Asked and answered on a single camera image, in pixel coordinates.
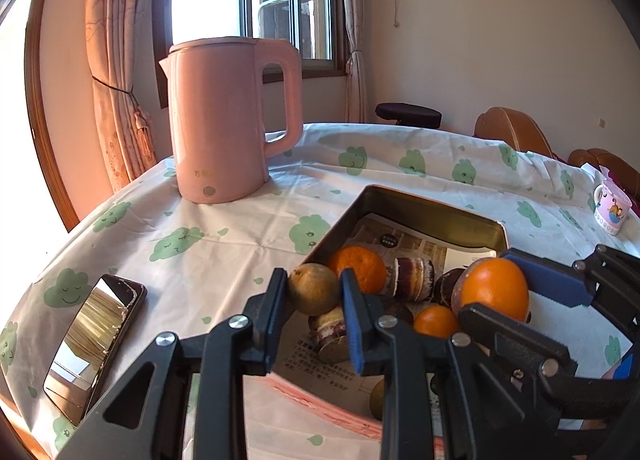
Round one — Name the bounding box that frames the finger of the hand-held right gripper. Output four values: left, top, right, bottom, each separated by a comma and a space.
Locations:
460, 303, 579, 382
500, 245, 640, 341

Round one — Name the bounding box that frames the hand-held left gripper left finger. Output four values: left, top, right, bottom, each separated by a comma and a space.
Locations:
56, 267, 290, 460

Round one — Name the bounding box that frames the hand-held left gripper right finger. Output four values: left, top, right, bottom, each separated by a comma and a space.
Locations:
339, 269, 563, 460

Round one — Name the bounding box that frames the small round cake roll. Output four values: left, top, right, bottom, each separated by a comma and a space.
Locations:
307, 305, 351, 366

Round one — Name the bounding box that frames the small brown pear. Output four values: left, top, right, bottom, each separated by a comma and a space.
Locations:
287, 263, 342, 317
369, 379, 387, 420

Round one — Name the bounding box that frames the small smooth orange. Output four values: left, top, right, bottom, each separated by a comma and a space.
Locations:
413, 305, 461, 339
460, 257, 530, 323

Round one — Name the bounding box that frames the large rough-skinned orange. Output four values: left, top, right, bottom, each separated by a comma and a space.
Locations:
327, 246, 388, 295

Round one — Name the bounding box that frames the layered chocolate cream cake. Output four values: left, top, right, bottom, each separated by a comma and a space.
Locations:
385, 256, 436, 302

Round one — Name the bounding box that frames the dark chocolate round pastry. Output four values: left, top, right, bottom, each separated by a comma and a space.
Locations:
431, 267, 463, 311

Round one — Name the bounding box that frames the rectangular pink tin box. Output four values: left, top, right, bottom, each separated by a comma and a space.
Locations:
270, 184, 581, 441

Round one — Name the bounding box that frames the pink cartoon cup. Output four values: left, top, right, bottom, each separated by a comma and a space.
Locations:
593, 178, 633, 236

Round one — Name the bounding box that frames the white cloud-print tablecloth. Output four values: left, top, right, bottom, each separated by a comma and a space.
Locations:
0, 121, 640, 460

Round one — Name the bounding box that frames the printed paper lining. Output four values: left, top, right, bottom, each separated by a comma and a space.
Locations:
277, 213, 501, 421

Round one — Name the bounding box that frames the brown leather chair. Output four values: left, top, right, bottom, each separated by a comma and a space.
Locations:
473, 107, 556, 158

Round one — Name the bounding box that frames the black smartphone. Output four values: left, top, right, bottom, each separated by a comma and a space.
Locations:
42, 275, 148, 427

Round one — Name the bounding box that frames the pink electric kettle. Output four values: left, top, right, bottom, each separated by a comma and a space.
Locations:
159, 38, 304, 204

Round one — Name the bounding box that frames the black round stool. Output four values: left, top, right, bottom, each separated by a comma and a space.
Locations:
375, 103, 443, 129

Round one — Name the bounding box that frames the curtain tieback tassel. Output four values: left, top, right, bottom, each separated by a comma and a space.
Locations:
91, 74, 156, 168

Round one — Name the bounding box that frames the cream sheer curtain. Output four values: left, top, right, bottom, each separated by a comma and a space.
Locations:
337, 0, 371, 123

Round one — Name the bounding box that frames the pink patterned curtain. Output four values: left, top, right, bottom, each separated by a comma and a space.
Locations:
85, 0, 176, 191

